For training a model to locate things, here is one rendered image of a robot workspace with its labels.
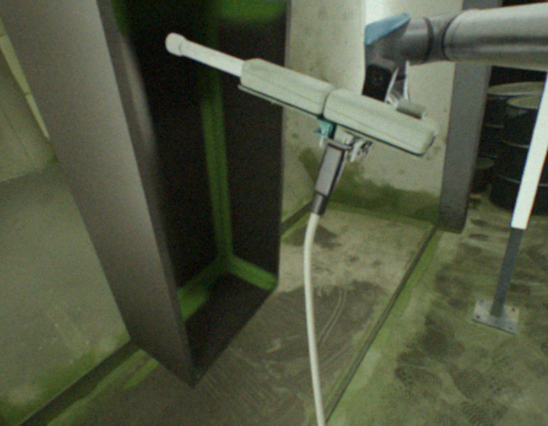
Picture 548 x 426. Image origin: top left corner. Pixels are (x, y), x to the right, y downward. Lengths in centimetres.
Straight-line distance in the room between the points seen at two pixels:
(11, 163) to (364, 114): 200
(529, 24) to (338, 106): 29
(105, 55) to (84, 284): 159
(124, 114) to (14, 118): 159
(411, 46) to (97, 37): 58
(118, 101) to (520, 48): 65
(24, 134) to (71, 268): 78
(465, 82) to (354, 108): 206
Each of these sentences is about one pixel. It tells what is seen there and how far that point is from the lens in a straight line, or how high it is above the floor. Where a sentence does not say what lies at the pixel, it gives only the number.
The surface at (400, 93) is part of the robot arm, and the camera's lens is 75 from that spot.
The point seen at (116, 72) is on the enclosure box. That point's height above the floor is 150.
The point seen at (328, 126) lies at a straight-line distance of 48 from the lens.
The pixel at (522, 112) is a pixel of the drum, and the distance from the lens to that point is 304.
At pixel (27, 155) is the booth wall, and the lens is 222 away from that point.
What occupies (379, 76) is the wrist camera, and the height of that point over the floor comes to 143.
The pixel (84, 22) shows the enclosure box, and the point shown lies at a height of 158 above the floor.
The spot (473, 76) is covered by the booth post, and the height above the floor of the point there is 118.
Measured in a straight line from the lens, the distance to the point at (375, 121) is 45.
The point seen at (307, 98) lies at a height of 142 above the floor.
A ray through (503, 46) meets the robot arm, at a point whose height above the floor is 145.
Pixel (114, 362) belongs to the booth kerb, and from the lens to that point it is 210.
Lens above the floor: 148
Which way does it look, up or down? 27 degrees down
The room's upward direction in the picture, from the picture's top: 9 degrees counter-clockwise
